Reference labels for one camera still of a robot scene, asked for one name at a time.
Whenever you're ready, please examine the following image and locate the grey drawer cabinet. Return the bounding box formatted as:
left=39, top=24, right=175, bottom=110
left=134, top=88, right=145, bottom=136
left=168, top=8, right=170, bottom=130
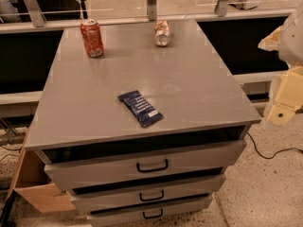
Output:
left=25, top=21, right=259, bottom=227

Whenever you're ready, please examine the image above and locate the top grey drawer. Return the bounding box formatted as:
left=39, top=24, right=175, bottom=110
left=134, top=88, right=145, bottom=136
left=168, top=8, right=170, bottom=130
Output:
left=45, top=140, right=246, bottom=190

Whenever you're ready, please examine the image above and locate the crushed silver can lying down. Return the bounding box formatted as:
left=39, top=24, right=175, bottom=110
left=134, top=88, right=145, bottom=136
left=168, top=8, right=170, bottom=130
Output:
left=154, top=20, right=170, bottom=46

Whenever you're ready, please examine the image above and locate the grey drawer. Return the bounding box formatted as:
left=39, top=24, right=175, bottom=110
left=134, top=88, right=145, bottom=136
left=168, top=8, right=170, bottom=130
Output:
left=71, top=174, right=225, bottom=213
left=45, top=140, right=246, bottom=190
left=87, top=195, right=212, bottom=227

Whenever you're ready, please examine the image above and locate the middle grey drawer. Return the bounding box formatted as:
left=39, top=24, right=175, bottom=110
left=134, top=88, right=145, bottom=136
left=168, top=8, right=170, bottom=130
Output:
left=71, top=174, right=225, bottom=213

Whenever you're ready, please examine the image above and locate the brown cardboard box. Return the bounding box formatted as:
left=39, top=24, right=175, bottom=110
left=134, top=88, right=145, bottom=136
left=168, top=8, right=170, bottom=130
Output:
left=7, top=142, right=75, bottom=213

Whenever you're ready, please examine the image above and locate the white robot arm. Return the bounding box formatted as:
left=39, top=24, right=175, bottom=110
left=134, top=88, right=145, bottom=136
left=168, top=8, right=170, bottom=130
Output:
left=258, top=3, right=303, bottom=126

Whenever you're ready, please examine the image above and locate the bottom grey drawer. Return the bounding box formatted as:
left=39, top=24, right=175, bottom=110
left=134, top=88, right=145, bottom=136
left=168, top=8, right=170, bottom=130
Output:
left=87, top=195, right=212, bottom=227

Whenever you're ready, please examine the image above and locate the blue rxbar blueberry wrapper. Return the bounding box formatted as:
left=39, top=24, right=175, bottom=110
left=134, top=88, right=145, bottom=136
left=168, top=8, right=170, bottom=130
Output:
left=117, top=91, right=163, bottom=128

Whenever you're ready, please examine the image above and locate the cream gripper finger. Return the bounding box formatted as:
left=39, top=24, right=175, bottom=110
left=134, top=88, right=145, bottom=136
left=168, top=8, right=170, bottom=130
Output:
left=267, top=66, right=303, bottom=126
left=258, top=26, right=281, bottom=51

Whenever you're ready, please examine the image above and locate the seated person in jeans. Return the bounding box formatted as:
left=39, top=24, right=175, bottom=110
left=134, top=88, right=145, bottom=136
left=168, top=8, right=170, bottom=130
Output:
left=0, top=0, right=21, bottom=23

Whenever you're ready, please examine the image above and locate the black floor cable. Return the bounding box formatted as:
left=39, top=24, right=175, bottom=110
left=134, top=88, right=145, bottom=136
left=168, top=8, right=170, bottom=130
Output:
left=245, top=131, right=303, bottom=160

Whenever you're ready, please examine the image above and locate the red coke can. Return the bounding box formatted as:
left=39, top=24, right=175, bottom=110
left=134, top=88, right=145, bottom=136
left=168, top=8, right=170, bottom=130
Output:
left=80, top=19, right=104, bottom=58

